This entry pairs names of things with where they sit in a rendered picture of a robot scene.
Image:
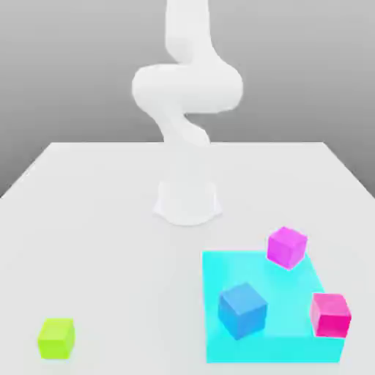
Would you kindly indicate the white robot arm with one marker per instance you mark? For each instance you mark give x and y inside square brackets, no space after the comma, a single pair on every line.
[187,88]

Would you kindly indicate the small magenta cube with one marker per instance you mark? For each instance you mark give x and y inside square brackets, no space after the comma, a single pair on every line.
[287,247]

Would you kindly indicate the small blue cube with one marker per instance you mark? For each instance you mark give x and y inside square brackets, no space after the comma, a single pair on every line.
[242,310]

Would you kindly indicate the small pink cube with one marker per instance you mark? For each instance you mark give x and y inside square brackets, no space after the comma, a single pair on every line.
[331,315]

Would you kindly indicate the small lime green cube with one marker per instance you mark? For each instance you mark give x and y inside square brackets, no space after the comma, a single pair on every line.
[55,338]

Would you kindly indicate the large cyan box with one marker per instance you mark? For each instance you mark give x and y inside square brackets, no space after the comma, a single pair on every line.
[290,296]

